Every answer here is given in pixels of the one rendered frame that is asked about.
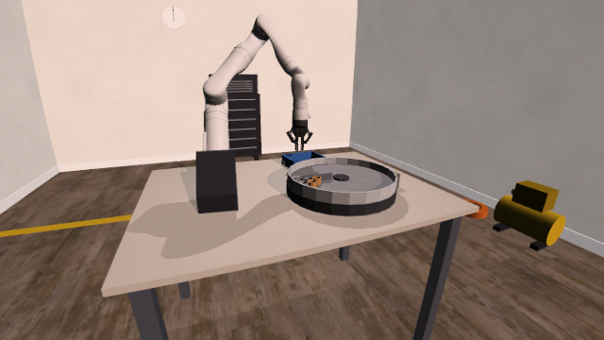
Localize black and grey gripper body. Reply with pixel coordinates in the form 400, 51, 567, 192
291, 119, 309, 137

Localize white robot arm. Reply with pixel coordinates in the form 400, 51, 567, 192
203, 14, 311, 151

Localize blue crate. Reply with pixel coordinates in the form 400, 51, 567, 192
282, 151, 326, 168

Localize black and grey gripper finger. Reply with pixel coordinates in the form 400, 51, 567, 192
300, 130, 313, 152
286, 130, 298, 152

